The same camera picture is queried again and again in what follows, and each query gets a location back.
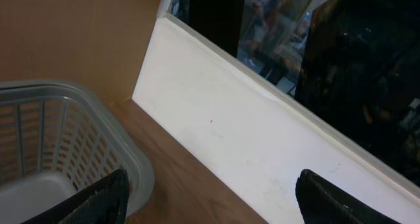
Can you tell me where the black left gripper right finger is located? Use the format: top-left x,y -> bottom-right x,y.
295,169 -> 395,224

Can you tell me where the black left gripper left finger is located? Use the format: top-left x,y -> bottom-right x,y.
23,169 -> 129,224

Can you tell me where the grey plastic basket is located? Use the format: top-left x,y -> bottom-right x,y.
1,79 -> 155,223

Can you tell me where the dark glass window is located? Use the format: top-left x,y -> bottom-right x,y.
168,0 -> 419,184

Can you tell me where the brown cardboard side panel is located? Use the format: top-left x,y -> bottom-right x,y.
1,0 -> 160,104

